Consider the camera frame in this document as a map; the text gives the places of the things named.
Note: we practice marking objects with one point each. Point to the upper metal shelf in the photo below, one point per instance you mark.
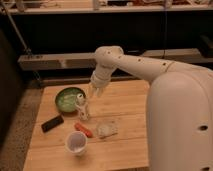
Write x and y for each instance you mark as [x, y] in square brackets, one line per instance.
[101, 6]

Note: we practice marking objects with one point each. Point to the diagonal metal pole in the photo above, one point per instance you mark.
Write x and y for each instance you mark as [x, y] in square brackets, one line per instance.
[26, 48]

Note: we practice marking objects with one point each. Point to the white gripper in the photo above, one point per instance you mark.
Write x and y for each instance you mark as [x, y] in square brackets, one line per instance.
[98, 80]

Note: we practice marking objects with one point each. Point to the low grey shelf bench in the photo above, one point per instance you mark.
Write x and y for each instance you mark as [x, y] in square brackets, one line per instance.
[86, 60]

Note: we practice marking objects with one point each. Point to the black rectangular remote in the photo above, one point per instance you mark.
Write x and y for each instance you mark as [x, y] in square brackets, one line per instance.
[52, 123]

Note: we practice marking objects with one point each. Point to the small white bottle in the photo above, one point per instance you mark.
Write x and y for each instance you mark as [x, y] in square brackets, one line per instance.
[82, 107]

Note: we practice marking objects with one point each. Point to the white paper cup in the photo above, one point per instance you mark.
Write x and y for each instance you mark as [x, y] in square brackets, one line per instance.
[76, 143]

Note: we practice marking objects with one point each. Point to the green bowl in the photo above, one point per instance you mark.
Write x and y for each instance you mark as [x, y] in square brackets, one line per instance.
[66, 98]

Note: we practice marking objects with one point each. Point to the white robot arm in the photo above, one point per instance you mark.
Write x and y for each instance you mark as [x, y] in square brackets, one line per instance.
[179, 107]

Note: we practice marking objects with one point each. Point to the orange carrot toy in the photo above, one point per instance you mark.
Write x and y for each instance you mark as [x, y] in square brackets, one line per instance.
[83, 129]

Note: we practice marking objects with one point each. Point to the wooden table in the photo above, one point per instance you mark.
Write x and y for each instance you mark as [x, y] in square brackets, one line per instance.
[122, 102]

